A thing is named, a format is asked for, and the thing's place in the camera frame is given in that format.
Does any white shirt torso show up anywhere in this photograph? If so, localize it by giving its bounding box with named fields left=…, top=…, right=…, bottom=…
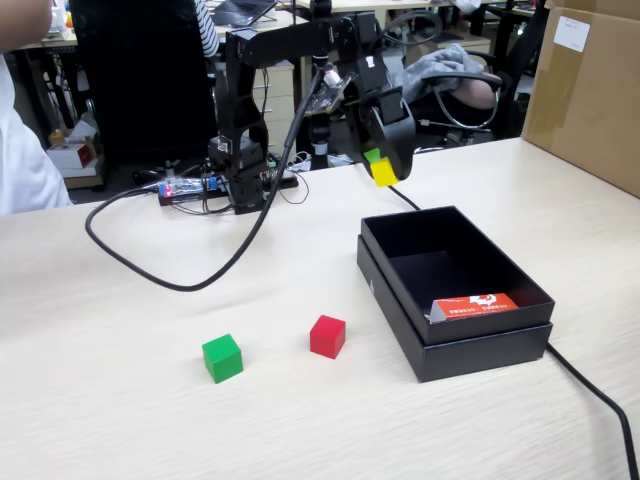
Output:
left=0, top=54, right=74, bottom=216

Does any black laptop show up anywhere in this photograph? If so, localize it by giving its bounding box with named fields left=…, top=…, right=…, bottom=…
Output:
left=212, top=0, right=279, bottom=29

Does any beige office desk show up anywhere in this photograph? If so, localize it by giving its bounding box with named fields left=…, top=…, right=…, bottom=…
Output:
left=212, top=8, right=316, bottom=39

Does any bare forearm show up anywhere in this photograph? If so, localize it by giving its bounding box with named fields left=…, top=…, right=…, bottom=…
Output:
left=0, top=0, right=54, bottom=54

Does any pink cushion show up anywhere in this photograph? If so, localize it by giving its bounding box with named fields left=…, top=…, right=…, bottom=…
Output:
left=455, top=78, right=500, bottom=110

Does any beige drawer cabinet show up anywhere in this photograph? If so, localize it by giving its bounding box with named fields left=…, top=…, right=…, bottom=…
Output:
left=252, top=59, right=297, bottom=151

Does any yellow wooden cube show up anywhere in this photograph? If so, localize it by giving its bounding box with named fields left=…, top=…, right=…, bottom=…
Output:
left=369, top=156, right=400, bottom=189

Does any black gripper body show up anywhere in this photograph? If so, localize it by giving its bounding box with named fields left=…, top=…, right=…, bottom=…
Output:
left=357, top=85, right=407, bottom=127

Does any thick sleeved camera cable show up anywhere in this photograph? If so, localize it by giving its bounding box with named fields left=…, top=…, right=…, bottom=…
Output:
left=84, top=67, right=326, bottom=293

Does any office chair chrome armrest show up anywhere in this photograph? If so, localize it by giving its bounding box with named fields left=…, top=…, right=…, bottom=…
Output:
left=407, top=0, right=549, bottom=155

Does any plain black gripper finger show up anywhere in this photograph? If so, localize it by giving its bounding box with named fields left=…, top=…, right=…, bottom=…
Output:
left=368, top=112, right=417, bottom=182

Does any black power cable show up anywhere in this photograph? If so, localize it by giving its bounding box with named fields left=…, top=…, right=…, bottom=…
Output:
left=344, top=158, right=640, bottom=480

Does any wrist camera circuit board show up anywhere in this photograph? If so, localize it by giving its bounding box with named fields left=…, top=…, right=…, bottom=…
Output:
left=304, top=69, right=352, bottom=118

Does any green wooden cube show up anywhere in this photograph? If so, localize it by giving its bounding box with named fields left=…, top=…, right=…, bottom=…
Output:
left=201, top=333, right=245, bottom=385

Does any flat white brown box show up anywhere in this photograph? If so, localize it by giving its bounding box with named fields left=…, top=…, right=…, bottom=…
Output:
left=59, top=159, right=107, bottom=191

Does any white red small box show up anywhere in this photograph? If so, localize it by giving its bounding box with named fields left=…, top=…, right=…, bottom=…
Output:
left=48, top=142, right=101, bottom=171

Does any orange white carton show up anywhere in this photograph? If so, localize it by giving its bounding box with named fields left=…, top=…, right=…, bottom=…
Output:
left=428, top=292, right=519, bottom=325

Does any large cardboard box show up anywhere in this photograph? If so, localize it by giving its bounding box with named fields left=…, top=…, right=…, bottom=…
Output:
left=520, top=0, right=640, bottom=199

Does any black open box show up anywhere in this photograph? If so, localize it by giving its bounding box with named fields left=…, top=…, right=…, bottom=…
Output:
left=356, top=234, right=554, bottom=384

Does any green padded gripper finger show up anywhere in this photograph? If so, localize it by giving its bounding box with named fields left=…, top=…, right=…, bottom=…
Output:
left=348, top=102, right=384, bottom=166

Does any low beige cabinet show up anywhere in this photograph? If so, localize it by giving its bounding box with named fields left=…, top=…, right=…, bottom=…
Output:
left=405, top=32, right=492, bottom=69

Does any controller board with LED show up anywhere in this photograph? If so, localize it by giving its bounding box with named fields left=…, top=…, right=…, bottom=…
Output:
left=157, top=174, right=301, bottom=207

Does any black vertical pole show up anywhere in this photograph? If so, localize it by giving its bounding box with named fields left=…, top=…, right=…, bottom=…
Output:
left=308, top=0, right=335, bottom=171

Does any red wooden cube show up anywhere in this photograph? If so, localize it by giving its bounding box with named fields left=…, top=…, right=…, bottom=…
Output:
left=309, top=314, right=347, bottom=360

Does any black box inner tray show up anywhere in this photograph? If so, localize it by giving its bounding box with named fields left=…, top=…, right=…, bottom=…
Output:
left=360, top=204, right=557, bottom=346

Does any black mesh office chair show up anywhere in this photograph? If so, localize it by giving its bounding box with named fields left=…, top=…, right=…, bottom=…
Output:
left=68, top=0, right=219, bottom=166

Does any open cardboard box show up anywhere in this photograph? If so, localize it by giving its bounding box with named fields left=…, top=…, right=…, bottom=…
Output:
left=49, top=112, right=101, bottom=146

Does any black keyboard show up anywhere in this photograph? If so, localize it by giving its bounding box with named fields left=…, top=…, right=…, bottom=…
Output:
left=415, top=28, right=466, bottom=44

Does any grey blanket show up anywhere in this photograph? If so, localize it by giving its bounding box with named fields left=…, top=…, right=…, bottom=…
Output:
left=392, top=43, right=486, bottom=111

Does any striped shirt person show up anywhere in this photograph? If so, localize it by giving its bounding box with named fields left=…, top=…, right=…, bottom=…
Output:
left=192, top=0, right=221, bottom=59

